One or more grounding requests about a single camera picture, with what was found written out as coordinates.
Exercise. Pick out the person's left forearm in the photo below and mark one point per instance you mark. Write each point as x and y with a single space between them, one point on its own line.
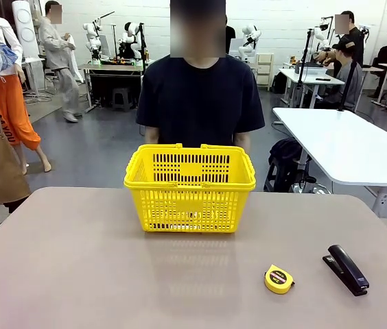
242 142

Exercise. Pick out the person's right forearm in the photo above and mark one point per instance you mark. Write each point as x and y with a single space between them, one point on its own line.
151 135

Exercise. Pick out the yellow plastic shopping basket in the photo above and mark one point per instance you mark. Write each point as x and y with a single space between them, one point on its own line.
190 205

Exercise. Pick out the person in navy t-shirt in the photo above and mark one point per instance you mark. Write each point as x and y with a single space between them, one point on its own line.
200 96

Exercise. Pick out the background person in black shirt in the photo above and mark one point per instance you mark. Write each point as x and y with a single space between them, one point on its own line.
230 36

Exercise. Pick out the seated person in grey sweater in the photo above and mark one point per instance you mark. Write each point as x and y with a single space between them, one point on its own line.
348 79

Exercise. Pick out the person in grey hoodie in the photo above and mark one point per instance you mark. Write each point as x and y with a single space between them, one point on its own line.
58 51

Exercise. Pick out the standing person in black clothes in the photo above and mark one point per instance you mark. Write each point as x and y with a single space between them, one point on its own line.
353 36

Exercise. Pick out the black stool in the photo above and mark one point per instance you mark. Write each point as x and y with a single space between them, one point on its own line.
276 178

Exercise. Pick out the black backpack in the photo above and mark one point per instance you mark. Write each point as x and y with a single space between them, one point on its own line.
284 150

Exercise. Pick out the grey plastic stool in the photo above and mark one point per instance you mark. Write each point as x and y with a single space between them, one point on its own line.
122 98

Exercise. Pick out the white drawer cabinet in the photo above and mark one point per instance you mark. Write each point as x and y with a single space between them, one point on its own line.
263 72

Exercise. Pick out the white background desk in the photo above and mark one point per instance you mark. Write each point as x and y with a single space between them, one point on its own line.
303 77

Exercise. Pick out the black and white background robot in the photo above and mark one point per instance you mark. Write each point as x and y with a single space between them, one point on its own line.
131 37

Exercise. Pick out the large white table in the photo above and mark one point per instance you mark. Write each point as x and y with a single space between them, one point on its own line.
334 144

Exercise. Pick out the yellow tape measure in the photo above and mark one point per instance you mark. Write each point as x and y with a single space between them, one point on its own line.
277 279

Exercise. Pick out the thin black stand pole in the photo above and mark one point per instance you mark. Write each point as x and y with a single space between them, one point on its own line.
304 61

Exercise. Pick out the white background robot on workbench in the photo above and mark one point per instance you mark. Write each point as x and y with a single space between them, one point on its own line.
93 41

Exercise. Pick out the black office chair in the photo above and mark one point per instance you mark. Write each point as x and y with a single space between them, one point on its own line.
50 80

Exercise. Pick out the black stapler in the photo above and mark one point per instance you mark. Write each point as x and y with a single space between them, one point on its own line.
348 270

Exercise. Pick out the mannequin in orange trousers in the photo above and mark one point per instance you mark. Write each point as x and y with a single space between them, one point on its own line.
10 99

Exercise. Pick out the white tower air conditioner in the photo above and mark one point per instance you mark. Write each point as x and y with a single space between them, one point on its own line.
25 31

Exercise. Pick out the tall black camera pole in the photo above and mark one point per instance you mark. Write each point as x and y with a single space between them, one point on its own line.
346 89

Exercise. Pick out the white background robot with camera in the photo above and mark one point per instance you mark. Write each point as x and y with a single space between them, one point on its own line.
322 34

